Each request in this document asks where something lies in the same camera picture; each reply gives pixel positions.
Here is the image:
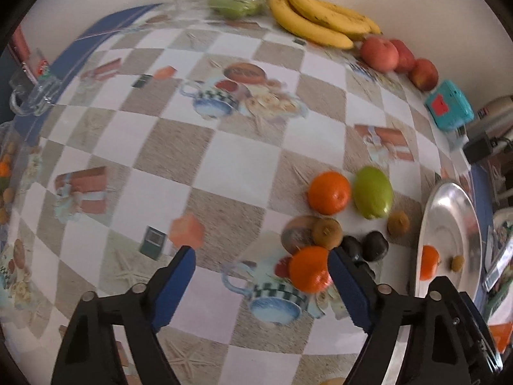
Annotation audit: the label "black power adapter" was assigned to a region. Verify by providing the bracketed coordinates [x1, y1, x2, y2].
[463, 133, 497, 164]

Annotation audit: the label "orange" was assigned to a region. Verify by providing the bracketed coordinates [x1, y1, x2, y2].
[289, 246, 332, 293]
[308, 172, 352, 216]
[419, 244, 441, 281]

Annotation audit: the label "round steel plate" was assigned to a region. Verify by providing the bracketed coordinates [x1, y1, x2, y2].
[408, 181, 484, 309]

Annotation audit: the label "steel electric kettle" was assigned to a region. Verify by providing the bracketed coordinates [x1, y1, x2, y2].
[467, 95, 513, 139]

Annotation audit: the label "white power strip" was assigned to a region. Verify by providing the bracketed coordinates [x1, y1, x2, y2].
[444, 126, 469, 151]

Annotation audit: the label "green fruit in plastic bag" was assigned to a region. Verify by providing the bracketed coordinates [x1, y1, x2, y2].
[206, 0, 267, 20]

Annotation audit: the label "red packet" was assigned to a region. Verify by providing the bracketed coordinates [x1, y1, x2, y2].
[11, 27, 32, 72]

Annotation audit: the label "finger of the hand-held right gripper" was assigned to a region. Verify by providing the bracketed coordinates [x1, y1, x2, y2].
[459, 290, 504, 385]

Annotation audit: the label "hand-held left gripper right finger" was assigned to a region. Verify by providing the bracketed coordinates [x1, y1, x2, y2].
[328, 246, 477, 385]

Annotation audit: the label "teal plastic box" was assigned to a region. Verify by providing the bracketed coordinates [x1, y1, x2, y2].
[424, 80, 475, 132]

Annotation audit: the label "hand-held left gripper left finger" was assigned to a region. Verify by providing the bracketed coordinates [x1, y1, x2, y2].
[50, 246, 197, 385]

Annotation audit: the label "clear bag of snacks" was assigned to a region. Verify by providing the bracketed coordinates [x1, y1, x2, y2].
[0, 124, 19, 229]

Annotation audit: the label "yellow banana bunch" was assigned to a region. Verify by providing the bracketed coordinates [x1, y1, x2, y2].
[268, 0, 383, 51]

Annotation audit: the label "red apple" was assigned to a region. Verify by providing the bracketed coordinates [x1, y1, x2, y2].
[409, 58, 439, 91]
[390, 39, 416, 73]
[360, 37, 400, 73]

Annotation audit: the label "clear glass mug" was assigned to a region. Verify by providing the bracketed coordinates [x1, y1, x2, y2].
[9, 69, 62, 118]

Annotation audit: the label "dark purple passion fruit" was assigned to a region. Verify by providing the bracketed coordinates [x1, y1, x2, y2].
[362, 231, 389, 261]
[341, 236, 364, 262]

